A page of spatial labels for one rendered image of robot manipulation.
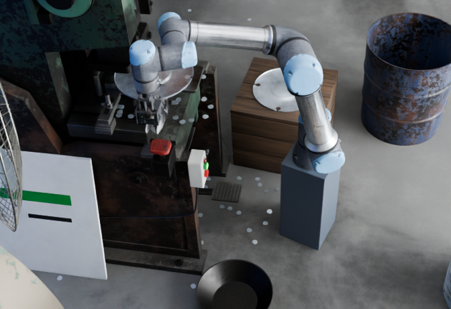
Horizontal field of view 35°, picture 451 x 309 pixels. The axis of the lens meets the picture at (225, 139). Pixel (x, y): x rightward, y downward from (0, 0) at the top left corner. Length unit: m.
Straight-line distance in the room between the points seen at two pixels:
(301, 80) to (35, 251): 1.39
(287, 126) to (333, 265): 0.61
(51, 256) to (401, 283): 1.42
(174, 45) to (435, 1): 2.56
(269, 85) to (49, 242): 1.16
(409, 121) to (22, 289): 2.44
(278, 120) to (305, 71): 0.89
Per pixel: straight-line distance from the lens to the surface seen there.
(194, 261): 2.95
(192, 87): 2.53
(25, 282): 1.18
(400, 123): 3.35
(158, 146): 2.37
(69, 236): 2.89
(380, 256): 3.03
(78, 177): 2.68
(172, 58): 2.07
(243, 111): 3.06
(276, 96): 3.12
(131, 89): 2.56
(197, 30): 2.19
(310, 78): 2.18
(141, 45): 2.07
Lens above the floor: 2.44
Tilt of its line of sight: 45 degrees down
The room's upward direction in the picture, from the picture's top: 4 degrees counter-clockwise
